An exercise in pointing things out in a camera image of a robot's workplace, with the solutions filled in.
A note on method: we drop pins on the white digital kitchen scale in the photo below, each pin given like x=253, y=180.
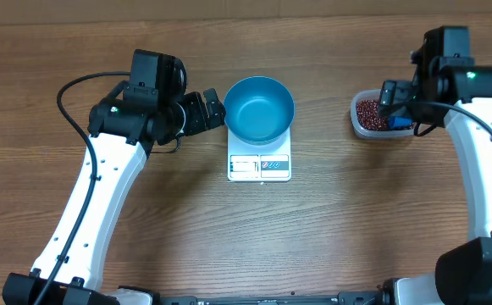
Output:
x=269, y=162

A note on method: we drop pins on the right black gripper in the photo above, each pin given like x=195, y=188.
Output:
x=393, y=101

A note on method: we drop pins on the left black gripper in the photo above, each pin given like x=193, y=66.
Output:
x=198, y=121

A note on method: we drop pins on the blue metal bowl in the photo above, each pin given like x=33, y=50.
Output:
x=259, y=109

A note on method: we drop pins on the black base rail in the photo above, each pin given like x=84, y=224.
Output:
x=267, y=300

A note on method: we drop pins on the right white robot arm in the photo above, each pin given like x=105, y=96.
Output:
x=450, y=91

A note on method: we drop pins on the red beans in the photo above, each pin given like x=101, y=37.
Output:
x=368, y=116

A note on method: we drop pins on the clear plastic container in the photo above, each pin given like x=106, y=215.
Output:
x=368, y=134

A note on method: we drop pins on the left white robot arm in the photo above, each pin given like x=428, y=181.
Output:
x=149, y=106

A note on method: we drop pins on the blue plastic measuring scoop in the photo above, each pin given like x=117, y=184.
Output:
x=399, y=123

